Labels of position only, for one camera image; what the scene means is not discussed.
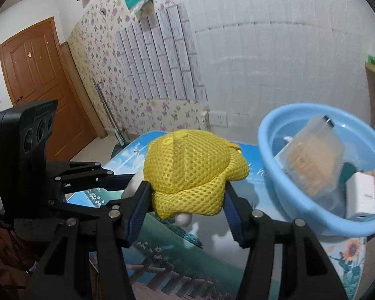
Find white power adapter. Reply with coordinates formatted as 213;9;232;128
345;172;375;221

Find white plush toy yellow net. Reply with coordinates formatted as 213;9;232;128
122;129;249;226

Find dark green packet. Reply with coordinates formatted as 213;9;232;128
338;162;358;191

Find clear box of toothpicks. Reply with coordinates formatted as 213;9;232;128
274;115;344;200

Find grey dustpan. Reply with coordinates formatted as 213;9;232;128
94;83;131;159

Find brown wooden door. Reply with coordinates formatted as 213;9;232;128
0;17;97;161

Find light blue plastic basin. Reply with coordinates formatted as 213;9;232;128
257;103;375;237

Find green small box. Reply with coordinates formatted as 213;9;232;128
367;55;375;66

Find white wall socket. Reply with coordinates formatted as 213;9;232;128
208;110;228;127

